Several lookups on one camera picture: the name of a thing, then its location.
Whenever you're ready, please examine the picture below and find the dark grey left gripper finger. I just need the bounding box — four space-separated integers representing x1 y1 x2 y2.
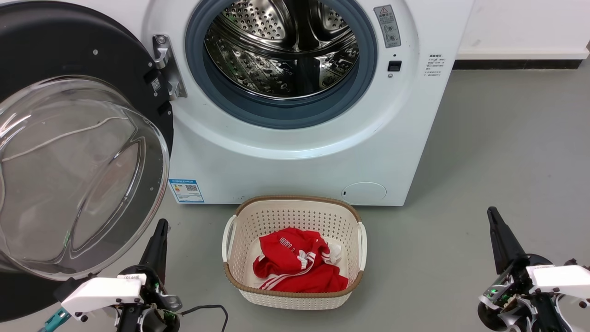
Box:
139 218 169 277

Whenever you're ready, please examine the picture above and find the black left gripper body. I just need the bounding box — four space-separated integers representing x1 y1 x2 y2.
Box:
115 264 182 332

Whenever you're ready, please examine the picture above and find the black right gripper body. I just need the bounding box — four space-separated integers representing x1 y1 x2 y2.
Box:
477 255 561 332

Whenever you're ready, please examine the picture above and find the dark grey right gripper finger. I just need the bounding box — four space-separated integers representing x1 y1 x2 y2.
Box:
487 207 529 275

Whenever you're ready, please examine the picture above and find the black round glass washer door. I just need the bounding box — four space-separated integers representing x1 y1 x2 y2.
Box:
0 1 175 323

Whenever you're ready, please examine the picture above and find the white front-load washing machine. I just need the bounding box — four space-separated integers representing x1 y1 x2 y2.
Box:
83 0 474 207

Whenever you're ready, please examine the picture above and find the metal door hinge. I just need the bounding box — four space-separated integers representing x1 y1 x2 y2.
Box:
152 34 188 100

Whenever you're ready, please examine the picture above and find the blue energy label sticker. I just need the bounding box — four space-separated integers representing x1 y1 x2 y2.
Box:
168 179 205 204

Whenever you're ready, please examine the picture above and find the cream perforated laundry basket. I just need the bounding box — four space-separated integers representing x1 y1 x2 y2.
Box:
222 195 368 310

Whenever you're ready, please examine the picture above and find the red striped garment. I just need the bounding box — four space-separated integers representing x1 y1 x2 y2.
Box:
253 227 349 293

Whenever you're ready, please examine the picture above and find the round white filter cover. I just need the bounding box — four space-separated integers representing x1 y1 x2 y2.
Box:
341 182 387 202

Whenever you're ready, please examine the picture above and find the white garment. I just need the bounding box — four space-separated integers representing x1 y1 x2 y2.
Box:
323 242 344 266

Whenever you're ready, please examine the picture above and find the small text sticker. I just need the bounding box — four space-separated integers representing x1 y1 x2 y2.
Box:
424 53 447 77

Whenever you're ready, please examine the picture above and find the perforated steel washer drum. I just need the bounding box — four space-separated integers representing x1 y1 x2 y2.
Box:
204 0 360 100

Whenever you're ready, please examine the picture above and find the grey warning sticker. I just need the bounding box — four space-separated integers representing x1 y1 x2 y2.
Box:
373 5 402 49

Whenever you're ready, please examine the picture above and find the thin black cable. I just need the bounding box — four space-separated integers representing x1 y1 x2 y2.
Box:
179 303 229 332

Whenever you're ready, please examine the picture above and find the teal cable connector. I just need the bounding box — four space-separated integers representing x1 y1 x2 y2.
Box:
37 307 71 332

